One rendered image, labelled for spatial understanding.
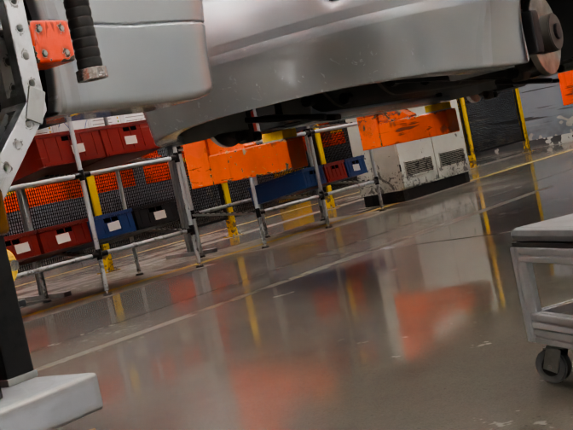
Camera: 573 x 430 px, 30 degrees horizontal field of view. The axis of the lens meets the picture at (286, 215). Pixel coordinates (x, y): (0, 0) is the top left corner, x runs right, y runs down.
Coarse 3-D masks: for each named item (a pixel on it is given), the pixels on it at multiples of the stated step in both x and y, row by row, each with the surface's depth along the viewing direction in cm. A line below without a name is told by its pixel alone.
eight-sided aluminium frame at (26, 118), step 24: (0, 0) 168; (0, 24) 172; (24, 24) 170; (0, 48) 171; (24, 48) 170; (0, 72) 171; (24, 72) 169; (0, 96) 172; (24, 96) 169; (0, 120) 170; (24, 120) 168; (0, 144) 165; (24, 144) 167; (0, 168) 162
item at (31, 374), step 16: (0, 240) 87; (0, 256) 87; (0, 272) 87; (0, 288) 87; (0, 304) 86; (16, 304) 88; (0, 320) 86; (16, 320) 87; (0, 336) 86; (16, 336) 87; (0, 352) 86; (16, 352) 87; (0, 368) 86; (16, 368) 87; (32, 368) 88; (0, 384) 86; (16, 384) 86
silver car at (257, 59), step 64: (256, 0) 390; (320, 0) 377; (384, 0) 371; (448, 0) 371; (512, 0) 382; (256, 64) 394; (320, 64) 383; (384, 64) 377; (448, 64) 376; (512, 64) 384; (192, 128) 469
